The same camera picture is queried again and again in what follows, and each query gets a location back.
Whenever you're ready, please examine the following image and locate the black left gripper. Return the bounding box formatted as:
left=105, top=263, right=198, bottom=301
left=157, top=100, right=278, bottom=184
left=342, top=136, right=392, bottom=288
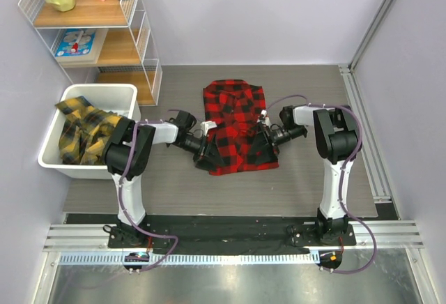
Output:
left=174, top=133, right=224, bottom=173

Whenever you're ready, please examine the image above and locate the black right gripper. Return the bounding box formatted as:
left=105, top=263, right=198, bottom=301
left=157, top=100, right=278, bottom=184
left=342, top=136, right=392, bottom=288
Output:
left=249, top=121, right=306, bottom=167

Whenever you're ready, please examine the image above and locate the red black plaid shirt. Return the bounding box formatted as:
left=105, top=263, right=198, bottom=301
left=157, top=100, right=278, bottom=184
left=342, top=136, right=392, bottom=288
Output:
left=203, top=79, right=279, bottom=176

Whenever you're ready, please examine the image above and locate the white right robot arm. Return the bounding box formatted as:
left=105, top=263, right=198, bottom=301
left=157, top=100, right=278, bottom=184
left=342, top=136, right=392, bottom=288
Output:
left=248, top=105, right=362, bottom=247

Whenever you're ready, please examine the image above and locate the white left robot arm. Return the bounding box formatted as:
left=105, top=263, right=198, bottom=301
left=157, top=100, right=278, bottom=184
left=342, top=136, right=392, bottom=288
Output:
left=102, top=110, right=224, bottom=248

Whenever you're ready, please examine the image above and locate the white plastic bin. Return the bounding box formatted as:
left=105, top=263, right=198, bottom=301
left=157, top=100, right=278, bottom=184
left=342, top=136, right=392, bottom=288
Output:
left=38, top=84, right=141, bottom=180

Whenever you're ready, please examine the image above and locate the yellow plaid shirt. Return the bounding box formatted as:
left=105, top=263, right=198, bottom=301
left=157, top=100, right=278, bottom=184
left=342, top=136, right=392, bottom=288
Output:
left=56, top=96, right=122, bottom=165

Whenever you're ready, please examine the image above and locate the blue white picture book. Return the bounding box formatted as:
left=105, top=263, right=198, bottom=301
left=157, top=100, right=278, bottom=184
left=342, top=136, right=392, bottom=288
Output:
left=54, top=29, right=98, bottom=63

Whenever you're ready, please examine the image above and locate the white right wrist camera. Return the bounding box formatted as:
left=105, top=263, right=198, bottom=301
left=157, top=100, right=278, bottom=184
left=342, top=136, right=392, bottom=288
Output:
left=257, top=109, right=271, bottom=127

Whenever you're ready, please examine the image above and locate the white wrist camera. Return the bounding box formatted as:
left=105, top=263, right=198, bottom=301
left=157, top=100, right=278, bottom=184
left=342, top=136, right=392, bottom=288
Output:
left=200, top=121, right=217, bottom=137
left=257, top=109, right=271, bottom=127

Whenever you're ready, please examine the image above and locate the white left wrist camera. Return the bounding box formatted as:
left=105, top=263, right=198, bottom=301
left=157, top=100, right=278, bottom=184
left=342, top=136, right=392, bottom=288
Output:
left=200, top=121, right=217, bottom=137

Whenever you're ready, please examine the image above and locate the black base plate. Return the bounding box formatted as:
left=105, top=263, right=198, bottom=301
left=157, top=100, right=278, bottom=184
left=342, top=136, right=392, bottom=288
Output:
left=102, top=215, right=357, bottom=256

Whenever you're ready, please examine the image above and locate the slotted aluminium rail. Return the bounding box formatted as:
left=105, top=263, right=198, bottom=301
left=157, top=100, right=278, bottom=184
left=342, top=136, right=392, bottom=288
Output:
left=59, top=251, right=320, bottom=266

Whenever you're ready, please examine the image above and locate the white wire shelf rack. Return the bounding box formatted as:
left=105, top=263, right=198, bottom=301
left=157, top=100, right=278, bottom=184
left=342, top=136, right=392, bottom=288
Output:
left=18, top=0, right=162, bottom=106

